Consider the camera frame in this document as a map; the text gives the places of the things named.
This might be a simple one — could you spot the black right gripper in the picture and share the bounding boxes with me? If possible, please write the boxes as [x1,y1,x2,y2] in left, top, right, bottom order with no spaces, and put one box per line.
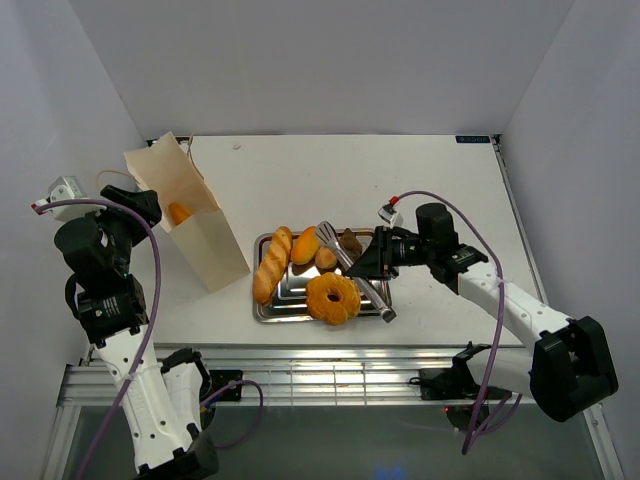
[346,225,434,281]

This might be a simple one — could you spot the short loaf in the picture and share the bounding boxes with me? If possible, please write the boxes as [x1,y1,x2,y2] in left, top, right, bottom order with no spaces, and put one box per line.
[168,202,193,226]

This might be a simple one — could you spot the beige paper bag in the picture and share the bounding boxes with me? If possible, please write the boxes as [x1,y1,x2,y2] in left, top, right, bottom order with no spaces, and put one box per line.
[124,132,250,293]

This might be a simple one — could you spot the metal tongs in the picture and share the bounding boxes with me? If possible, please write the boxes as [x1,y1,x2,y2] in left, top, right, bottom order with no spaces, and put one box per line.
[315,221,397,323]

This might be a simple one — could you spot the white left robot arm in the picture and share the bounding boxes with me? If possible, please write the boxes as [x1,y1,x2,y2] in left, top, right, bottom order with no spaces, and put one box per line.
[47,183,219,479]

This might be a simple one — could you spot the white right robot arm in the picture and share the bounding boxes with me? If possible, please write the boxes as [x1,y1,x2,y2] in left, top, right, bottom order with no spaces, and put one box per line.
[347,203,619,422]

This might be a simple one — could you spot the brown chocolate croissant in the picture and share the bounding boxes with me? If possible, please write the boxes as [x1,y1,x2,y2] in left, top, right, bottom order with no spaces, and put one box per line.
[339,228,363,262]

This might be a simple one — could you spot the small round bun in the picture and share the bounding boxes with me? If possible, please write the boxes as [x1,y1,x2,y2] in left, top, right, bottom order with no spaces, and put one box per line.
[314,247,337,270]

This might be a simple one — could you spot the orange oval bun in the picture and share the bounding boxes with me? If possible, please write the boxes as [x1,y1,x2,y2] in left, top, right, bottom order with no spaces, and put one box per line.
[291,226,320,265]

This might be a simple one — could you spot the twisted loaf back left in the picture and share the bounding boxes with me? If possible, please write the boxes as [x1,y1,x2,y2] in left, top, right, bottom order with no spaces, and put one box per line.
[252,226,293,304]

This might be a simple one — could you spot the metal tray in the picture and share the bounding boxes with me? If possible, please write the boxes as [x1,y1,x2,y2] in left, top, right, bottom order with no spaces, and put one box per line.
[253,228,392,323]

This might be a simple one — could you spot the blue label right corner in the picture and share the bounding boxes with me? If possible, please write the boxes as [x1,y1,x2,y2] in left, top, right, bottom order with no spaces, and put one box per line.
[455,135,491,144]

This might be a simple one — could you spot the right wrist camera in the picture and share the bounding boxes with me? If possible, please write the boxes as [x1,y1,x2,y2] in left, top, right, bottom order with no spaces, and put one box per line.
[378,196,403,228]

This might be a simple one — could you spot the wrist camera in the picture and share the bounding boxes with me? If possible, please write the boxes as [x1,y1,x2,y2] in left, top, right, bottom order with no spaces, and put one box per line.
[378,196,403,228]
[31,175,97,223]

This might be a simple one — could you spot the ring shaped bread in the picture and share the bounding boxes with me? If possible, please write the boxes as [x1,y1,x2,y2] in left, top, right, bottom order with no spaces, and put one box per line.
[306,273,361,326]

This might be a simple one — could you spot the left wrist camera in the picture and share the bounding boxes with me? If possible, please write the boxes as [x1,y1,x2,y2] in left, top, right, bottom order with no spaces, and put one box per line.
[31,175,97,223]

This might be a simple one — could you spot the aluminium frame rail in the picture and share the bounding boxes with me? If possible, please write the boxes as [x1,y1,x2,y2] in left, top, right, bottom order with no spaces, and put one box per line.
[57,344,601,409]

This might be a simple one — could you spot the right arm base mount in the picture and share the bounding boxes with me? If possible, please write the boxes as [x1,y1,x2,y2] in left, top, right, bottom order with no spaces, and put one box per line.
[408,367,479,431]

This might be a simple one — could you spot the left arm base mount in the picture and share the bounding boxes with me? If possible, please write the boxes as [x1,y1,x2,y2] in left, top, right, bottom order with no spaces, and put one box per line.
[195,368,244,413]

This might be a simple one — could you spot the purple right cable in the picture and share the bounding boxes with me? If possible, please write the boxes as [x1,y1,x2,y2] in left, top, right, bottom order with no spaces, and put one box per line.
[394,189,524,455]

